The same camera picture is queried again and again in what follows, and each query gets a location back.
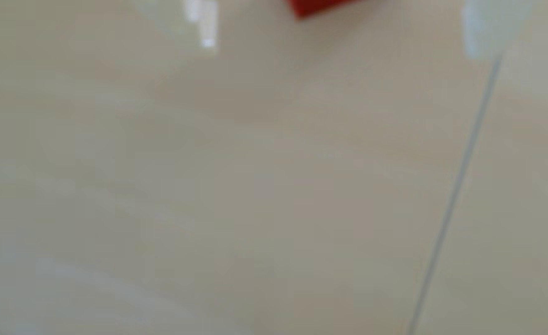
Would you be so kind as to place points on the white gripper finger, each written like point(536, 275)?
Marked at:
point(204, 23)
point(492, 23)

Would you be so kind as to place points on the red block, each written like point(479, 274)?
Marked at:
point(316, 5)

